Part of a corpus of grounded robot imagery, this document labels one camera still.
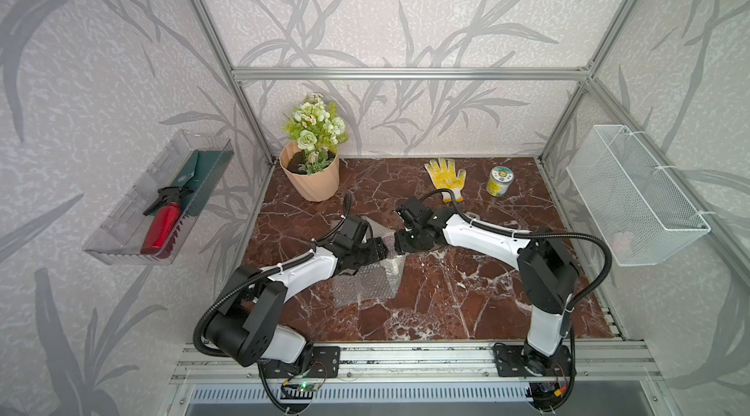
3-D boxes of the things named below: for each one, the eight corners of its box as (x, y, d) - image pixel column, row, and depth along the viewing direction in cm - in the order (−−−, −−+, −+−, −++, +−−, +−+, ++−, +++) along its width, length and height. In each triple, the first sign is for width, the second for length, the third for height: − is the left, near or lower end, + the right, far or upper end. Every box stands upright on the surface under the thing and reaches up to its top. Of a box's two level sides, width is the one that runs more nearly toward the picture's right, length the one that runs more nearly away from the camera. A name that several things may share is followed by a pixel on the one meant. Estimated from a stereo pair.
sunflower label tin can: (488, 197, 110) (495, 182, 103) (484, 182, 115) (490, 166, 108) (508, 197, 110) (516, 182, 103) (503, 182, 115) (510, 166, 108)
